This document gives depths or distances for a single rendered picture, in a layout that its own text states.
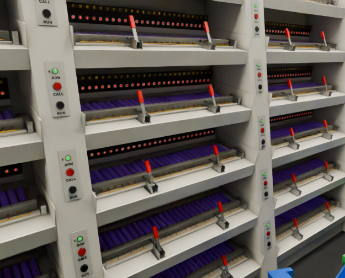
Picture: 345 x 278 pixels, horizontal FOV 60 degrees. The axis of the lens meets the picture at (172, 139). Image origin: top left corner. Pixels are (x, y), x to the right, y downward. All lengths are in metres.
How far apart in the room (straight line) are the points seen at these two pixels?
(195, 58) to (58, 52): 0.41
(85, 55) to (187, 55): 0.31
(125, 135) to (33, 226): 0.30
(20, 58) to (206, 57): 0.53
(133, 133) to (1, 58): 0.34
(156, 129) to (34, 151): 0.32
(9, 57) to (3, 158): 0.21
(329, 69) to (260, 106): 0.67
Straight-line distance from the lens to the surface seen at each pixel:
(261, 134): 1.14
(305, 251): 1.60
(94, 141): 0.77
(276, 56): 1.23
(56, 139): 0.73
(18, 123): 0.78
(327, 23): 1.75
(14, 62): 0.73
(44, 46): 0.74
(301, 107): 1.36
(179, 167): 0.97
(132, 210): 0.85
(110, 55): 0.79
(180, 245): 0.99
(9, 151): 0.72
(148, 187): 0.87
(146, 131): 0.83
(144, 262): 0.93
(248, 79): 1.10
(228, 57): 1.04
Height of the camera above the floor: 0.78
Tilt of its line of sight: 8 degrees down
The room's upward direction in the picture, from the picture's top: 6 degrees counter-clockwise
